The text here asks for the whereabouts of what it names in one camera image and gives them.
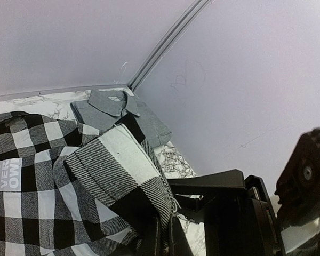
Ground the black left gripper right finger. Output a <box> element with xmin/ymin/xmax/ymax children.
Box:
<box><xmin>275</xmin><ymin>127</ymin><xmax>320</xmax><ymax>228</ymax></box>

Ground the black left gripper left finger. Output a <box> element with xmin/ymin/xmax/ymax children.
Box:
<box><xmin>167</xmin><ymin>169</ymin><xmax>246</xmax><ymax>223</ymax></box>

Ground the black white plaid shirt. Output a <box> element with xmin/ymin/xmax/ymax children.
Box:
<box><xmin>0</xmin><ymin>111</ymin><xmax>177</xmax><ymax>255</ymax></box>

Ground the folded grey shirt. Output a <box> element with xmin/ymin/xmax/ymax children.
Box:
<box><xmin>70</xmin><ymin>90</ymin><xmax>172</xmax><ymax>148</ymax></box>

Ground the right aluminium corner post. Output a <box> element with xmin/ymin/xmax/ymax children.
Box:
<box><xmin>127</xmin><ymin>0</ymin><xmax>212</xmax><ymax>92</ymax></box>

